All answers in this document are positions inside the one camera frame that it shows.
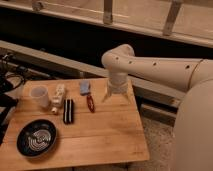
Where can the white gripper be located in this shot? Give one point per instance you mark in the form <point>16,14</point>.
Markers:
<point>117,84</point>

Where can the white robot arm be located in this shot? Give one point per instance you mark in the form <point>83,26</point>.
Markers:
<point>183,83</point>

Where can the blue sponge block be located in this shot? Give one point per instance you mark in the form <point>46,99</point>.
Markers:
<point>84,87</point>

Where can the black striped harmonica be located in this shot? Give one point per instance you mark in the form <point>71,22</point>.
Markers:
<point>68,112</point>

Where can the white plastic bottle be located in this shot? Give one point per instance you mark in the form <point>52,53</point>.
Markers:
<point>58,98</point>

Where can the translucent plastic cup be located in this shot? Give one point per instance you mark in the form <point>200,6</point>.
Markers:
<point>40,95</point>

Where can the dark patterned plate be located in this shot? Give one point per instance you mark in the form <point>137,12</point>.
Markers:
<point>36,138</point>

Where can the metal railing frame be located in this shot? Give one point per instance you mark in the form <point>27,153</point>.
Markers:
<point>188,21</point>

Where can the black equipment with cables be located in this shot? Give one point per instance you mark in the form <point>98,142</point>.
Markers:
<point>11,85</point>

